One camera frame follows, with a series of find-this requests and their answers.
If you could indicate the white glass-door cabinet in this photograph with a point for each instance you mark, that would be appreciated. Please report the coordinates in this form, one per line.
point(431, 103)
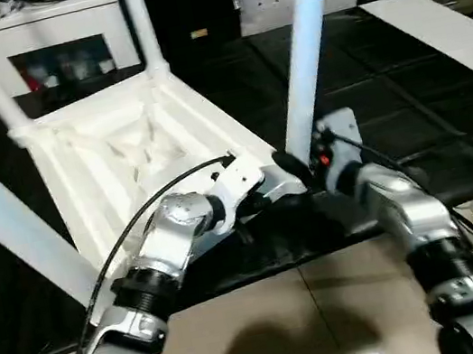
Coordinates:
point(57, 43)

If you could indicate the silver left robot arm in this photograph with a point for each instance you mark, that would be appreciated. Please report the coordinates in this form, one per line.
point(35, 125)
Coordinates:
point(159, 255)

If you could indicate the black work mat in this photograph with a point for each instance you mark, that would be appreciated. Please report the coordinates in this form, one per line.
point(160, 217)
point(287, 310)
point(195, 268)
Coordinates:
point(368, 90)

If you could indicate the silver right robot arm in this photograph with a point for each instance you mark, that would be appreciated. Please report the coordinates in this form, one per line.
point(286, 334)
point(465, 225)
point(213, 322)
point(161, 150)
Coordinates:
point(408, 211)

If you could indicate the white plastic table top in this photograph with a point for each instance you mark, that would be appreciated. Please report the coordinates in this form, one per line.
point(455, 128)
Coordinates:
point(122, 151)

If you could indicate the small yellow label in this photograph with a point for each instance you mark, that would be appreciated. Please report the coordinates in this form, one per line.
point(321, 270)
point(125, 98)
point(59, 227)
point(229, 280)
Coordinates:
point(199, 33)

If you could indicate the white flat board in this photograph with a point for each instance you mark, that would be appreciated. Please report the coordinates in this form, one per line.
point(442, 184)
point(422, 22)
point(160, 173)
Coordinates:
point(440, 31)

